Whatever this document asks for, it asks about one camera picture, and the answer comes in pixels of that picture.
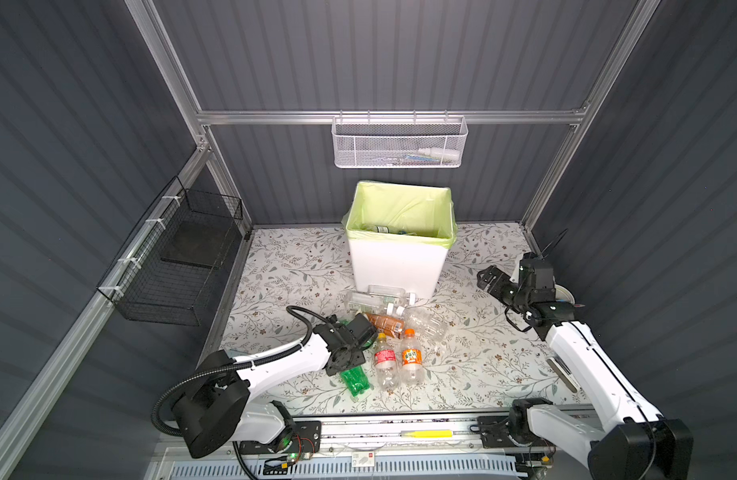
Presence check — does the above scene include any green crushed bottle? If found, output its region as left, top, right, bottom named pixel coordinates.
left=340, top=366, right=373, bottom=399

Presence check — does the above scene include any clear bottle pink label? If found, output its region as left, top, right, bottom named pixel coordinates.
left=374, top=333, right=399, bottom=391

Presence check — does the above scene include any amber tea bottle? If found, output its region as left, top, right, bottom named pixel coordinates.
left=366, top=313, right=406, bottom=339

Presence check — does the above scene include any orange label bottle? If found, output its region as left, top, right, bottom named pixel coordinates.
left=401, top=328, right=425, bottom=385

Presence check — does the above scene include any clear bottle white cap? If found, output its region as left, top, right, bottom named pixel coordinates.
left=396, top=305, right=448, bottom=342

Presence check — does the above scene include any clear bottle blue cap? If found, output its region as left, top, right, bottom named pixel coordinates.
left=368, top=225, right=407, bottom=235

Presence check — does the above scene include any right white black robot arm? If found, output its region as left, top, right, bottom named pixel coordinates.
left=477, top=253, right=694, bottom=479

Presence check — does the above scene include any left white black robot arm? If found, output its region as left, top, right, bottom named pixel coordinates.
left=150, top=306, right=379, bottom=459

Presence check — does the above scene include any white waste bin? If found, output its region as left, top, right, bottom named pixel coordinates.
left=348, top=232, right=453, bottom=299

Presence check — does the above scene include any green plastic bin liner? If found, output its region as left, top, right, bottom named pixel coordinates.
left=342, top=181, right=458, bottom=247

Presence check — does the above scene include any white cup with pens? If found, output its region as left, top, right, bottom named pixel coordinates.
left=555, top=285, right=576, bottom=304

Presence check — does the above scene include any floral patterned table mat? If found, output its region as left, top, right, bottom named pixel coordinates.
left=220, top=223, right=586, bottom=414

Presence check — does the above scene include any white tube in basket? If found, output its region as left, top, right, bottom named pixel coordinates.
left=418, top=147, right=462, bottom=163

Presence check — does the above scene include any black corrugated left cable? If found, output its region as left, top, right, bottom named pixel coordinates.
left=150, top=305, right=316, bottom=438

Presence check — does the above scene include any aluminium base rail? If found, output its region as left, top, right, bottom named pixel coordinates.
left=145, top=407, right=610, bottom=480

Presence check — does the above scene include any black wire side basket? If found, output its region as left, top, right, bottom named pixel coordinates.
left=98, top=181, right=244, bottom=327

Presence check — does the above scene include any white wire wall basket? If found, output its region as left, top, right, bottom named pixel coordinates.
left=330, top=115, right=469, bottom=169

